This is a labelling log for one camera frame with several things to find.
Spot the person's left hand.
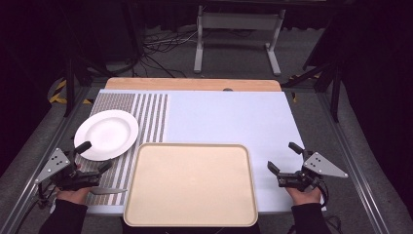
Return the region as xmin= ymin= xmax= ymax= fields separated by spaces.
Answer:
xmin=56 ymin=186 xmax=94 ymax=206

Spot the person's right hand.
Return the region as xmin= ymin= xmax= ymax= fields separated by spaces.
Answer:
xmin=284 ymin=186 xmax=323 ymax=207

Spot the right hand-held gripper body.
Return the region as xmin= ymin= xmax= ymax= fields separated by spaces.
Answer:
xmin=277 ymin=151 xmax=350 ymax=193

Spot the aluminium frame rail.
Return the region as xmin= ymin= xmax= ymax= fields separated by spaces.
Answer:
xmin=315 ymin=91 xmax=393 ymax=234
xmin=0 ymin=85 xmax=100 ymax=234

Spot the grey metal stand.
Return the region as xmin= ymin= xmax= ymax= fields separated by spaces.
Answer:
xmin=193 ymin=5 xmax=287 ymax=77

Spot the yellow black floor tape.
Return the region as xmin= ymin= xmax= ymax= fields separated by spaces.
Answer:
xmin=48 ymin=78 xmax=94 ymax=105

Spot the right hand-held gripper cable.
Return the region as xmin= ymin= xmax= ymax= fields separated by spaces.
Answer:
xmin=314 ymin=178 xmax=330 ymax=209

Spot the black tripod stand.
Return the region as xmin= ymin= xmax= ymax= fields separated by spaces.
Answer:
xmin=281 ymin=48 xmax=345 ymax=124
xmin=62 ymin=38 xmax=144 ymax=119

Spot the striped woven placemat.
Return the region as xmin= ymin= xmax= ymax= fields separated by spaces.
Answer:
xmin=72 ymin=93 xmax=169 ymax=207

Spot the hand-held gripper cable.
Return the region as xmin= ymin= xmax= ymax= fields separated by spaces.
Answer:
xmin=19 ymin=183 xmax=58 ymax=228
xmin=314 ymin=178 xmax=330 ymax=209

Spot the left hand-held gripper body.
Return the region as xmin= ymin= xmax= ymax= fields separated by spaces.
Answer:
xmin=33 ymin=147 xmax=102 ymax=193

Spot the white round plate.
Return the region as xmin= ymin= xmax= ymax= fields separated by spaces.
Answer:
xmin=73 ymin=109 xmax=140 ymax=162

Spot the white table cover sheet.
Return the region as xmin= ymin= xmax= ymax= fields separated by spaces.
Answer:
xmin=50 ymin=89 xmax=327 ymax=216

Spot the beige plastic tray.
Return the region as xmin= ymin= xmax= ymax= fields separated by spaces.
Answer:
xmin=123 ymin=141 xmax=260 ymax=228

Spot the metal table knife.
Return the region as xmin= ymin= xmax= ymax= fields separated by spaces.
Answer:
xmin=89 ymin=186 xmax=129 ymax=196

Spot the bundle of floor cables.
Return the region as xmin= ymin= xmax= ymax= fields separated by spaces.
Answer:
xmin=131 ymin=27 xmax=200 ymax=79

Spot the left hand-held gripper cable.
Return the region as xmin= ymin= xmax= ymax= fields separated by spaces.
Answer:
xmin=19 ymin=183 xmax=58 ymax=228

